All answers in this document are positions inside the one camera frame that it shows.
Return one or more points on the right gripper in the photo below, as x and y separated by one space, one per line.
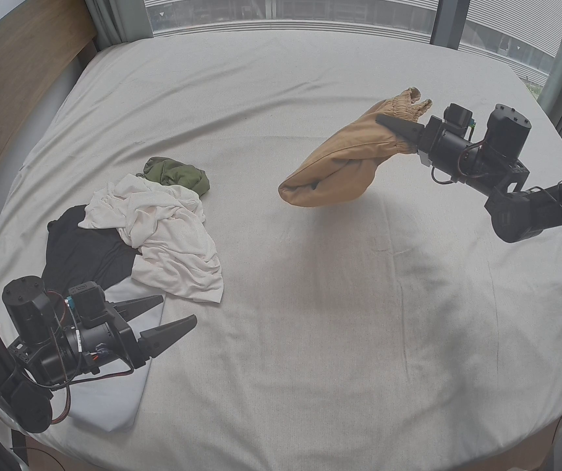
452 155

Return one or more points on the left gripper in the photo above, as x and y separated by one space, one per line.
99 346

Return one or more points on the tan shorts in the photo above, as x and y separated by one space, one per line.
339 169

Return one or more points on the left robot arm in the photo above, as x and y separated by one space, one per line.
26 307

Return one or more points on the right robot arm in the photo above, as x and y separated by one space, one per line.
521 214

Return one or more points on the bed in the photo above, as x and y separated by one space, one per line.
310 287

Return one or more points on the white garment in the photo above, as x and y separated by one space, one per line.
173 243

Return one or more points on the pale grey garment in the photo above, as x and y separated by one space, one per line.
109 400

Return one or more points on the black garment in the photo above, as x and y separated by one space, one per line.
89 253

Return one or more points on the green garment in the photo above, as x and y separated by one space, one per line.
178 174

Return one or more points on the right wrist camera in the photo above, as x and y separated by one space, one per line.
459 118

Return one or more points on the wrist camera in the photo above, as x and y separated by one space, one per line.
459 118
84 302

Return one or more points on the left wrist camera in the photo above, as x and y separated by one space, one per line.
84 302

